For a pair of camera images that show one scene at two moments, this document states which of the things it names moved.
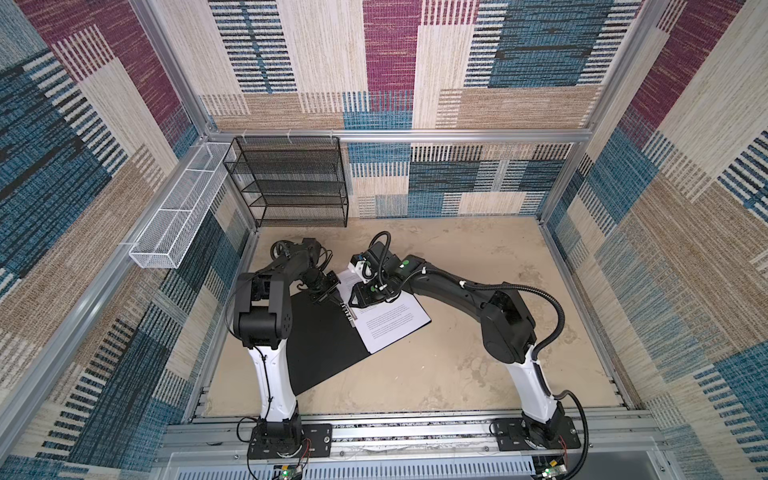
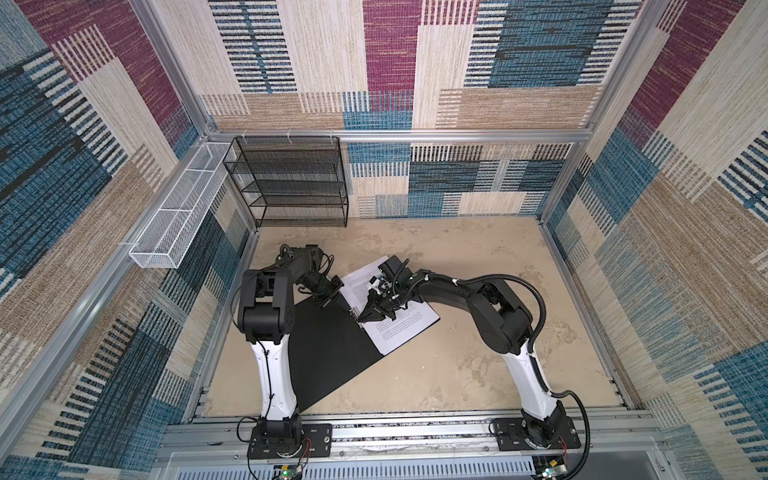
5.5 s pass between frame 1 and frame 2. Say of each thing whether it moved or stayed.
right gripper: moved
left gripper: stayed
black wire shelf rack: stayed
